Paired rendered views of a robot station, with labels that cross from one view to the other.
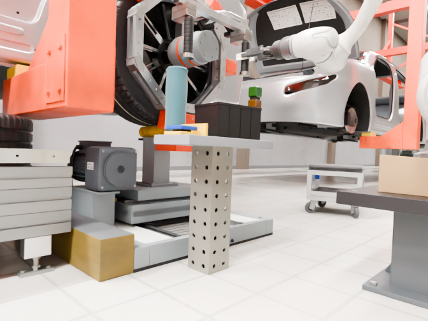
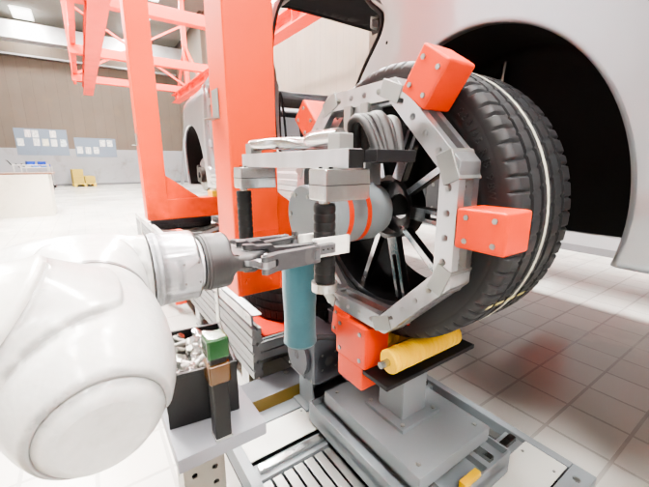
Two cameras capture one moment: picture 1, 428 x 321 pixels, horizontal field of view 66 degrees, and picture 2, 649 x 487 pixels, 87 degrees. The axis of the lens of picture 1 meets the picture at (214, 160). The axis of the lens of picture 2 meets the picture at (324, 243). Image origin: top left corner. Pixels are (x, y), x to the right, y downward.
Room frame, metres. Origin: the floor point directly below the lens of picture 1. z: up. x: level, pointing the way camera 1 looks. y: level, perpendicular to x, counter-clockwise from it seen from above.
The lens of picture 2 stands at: (1.61, -0.66, 0.96)
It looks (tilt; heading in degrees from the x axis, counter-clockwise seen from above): 13 degrees down; 102
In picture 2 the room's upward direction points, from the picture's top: straight up
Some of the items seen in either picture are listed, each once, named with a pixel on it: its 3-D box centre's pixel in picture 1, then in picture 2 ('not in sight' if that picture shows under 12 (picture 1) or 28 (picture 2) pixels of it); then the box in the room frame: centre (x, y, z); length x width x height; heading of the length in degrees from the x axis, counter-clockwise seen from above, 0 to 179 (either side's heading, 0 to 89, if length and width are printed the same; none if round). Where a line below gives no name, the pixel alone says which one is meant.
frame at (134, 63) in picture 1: (181, 53); (364, 209); (1.54, 0.16, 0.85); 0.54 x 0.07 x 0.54; 136
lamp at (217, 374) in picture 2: (254, 105); (216, 369); (1.30, -0.15, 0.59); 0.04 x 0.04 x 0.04; 46
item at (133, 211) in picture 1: (155, 203); (400, 433); (1.66, 0.29, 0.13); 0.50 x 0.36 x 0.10; 136
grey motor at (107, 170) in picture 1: (95, 181); (344, 352); (1.45, 0.52, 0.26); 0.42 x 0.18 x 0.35; 46
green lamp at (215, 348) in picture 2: (255, 92); (214, 344); (1.30, -0.15, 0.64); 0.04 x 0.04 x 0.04; 46
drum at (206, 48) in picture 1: (192, 49); (341, 212); (1.49, 0.11, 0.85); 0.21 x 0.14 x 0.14; 46
